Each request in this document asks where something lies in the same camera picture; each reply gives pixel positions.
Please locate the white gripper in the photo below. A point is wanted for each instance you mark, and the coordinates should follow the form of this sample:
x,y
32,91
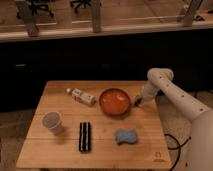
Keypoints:
x,y
148,92

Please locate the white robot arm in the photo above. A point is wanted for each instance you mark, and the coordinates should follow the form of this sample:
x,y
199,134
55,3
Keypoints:
x,y
200,155

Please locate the orange bowl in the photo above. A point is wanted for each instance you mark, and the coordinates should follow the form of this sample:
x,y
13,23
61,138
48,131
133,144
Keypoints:
x,y
114,102

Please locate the blue sponge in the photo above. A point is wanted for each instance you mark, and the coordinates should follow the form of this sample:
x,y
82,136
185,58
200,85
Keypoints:
x,y
125,136

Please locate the black and white striped block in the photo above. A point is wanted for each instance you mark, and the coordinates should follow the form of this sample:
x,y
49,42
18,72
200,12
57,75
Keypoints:
x,y
85,137

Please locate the white plastic bottle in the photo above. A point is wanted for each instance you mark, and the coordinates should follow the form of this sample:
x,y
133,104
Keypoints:
x,y
81,96

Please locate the clear plastic cup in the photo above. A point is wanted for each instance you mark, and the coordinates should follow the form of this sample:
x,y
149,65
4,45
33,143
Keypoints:
x,y
52,121

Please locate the black office chair middle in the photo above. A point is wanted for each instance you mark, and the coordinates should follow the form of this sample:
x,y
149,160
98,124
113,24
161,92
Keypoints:
x,y
76,4

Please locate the black office chair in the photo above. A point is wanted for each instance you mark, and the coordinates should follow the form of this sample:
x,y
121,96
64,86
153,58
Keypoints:
x,y
76,4
39,5

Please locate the black office chair left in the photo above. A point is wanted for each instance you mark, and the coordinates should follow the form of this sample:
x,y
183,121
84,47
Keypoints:
x,y
39,5

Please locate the long wooden counter ledge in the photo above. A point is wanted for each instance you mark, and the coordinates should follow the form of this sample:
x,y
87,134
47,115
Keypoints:
x,y
105,31

